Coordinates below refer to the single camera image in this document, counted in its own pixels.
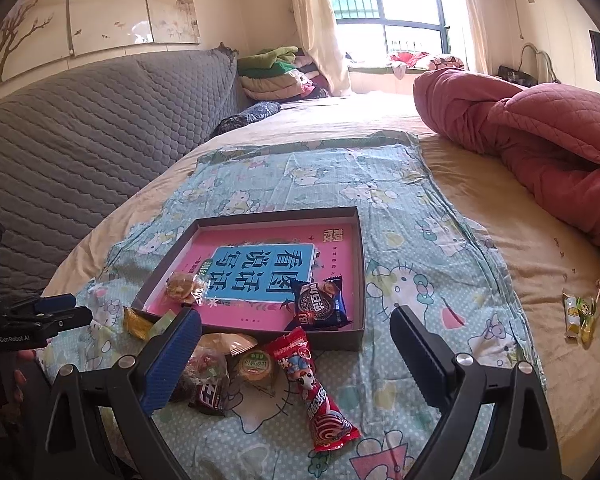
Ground black chocolate bar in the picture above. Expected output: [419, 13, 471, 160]
[187, 375, 231, 416]

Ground orange snack packet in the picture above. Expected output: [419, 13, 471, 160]
[197, 332, 258, 361]

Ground grey shallow cardboard box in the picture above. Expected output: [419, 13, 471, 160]
[130, 206, 366, 352]

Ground cartoon cat printed blanket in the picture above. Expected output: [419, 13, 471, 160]
[35, 132, 548, 480]

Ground blossom painted wall panel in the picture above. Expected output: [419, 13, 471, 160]
[0, 0, 201, 93]

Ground person's left hand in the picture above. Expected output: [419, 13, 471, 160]
[11, 349, 33, 407]

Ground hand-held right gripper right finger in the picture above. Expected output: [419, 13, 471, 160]
[390, 305, 566, 480]

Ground grey quilted headboard cover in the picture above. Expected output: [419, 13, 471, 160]
[0, 49, 241, 311]

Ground round cake with green label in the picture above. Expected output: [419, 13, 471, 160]
[230, 347, 281, 386]

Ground pile of folded blankets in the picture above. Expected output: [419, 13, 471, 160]
[236, 46, 331, 103]

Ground beige curtain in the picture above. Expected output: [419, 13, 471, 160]
[450, 0, 491, 73]
[287, 0, 353, 97]

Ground green white candy packet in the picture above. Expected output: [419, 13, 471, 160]
[561, 292, 598, 331]

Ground red quilt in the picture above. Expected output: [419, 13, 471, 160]
[412, 66, 600, 281]

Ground small green snack packet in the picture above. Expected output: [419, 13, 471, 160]
[147, 310, 181, 343]

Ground yellow candy packet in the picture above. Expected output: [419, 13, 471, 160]
[565, 320, 598, 346]

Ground dark handbag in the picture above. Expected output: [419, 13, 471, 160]
[497, 65, 536, 88]

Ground clothes on window sill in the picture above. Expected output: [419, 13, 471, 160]
[387, 51, 466, 78]

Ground dark blue cookie packet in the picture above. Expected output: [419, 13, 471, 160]
[282, 276, 353, 332]

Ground pink book with blue label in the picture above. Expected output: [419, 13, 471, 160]
[145, 225, 356, 331]

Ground long red snack packet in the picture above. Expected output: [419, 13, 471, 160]
[265, 326, 362, 453]

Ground dark patterned pillow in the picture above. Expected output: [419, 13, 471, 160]
[207, 101, 282, 138]

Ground clear-wrapped round pastry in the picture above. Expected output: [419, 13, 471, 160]
[166, 271, 207, 306]
[182, 350, 231, 391]

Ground small yellow snack packet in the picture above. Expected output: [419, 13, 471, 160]
[122, 306, 156, 343]

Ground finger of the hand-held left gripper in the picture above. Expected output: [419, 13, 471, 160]
[10, 293, 77, 317]
[15, 306, 93, 333]

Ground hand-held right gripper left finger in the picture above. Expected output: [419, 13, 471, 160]
[32, 306, 203, 480]

